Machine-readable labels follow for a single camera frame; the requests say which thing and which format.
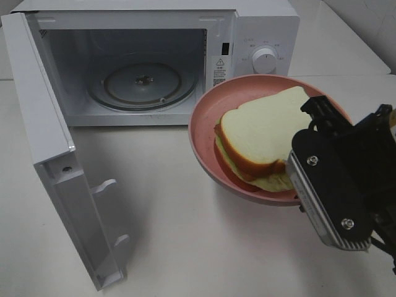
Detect upper white power knob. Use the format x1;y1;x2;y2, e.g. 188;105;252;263
251;46;278;74

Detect white microwave oven body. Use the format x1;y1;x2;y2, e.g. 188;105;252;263
9;1;299;127

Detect pink round plate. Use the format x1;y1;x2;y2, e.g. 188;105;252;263
187;74;353;207

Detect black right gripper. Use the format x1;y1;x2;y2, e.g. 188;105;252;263
300;95;395;229

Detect glass microwave turntable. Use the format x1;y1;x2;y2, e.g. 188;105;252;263
88;62;198;111

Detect white microwave door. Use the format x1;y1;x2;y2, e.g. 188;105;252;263
2;12;130;290

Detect sandwich with white bread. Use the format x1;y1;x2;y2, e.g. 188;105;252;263
214;86;311;192

